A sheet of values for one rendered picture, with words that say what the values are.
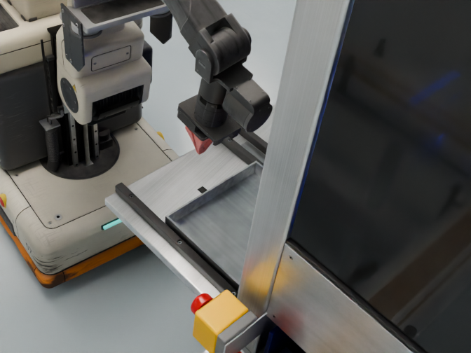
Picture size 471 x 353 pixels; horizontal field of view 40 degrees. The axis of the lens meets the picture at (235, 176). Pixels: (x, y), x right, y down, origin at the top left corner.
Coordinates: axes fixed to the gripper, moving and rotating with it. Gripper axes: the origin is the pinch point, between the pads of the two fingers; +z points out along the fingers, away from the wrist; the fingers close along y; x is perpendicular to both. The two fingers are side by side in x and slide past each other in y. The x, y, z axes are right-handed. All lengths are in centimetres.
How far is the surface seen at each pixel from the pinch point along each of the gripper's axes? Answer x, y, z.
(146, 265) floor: 27, -33, 114
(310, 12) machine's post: -12, 19, -49
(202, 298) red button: -17.5, 21.5, 4.9
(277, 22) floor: 184, -115, 124
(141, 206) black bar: -6.6, -6.4, 20.1
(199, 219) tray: 1.5, 2.8, 20.7
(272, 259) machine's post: -12.0, 27.3, -9.7
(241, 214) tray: 9.4, 7.3, 20.0
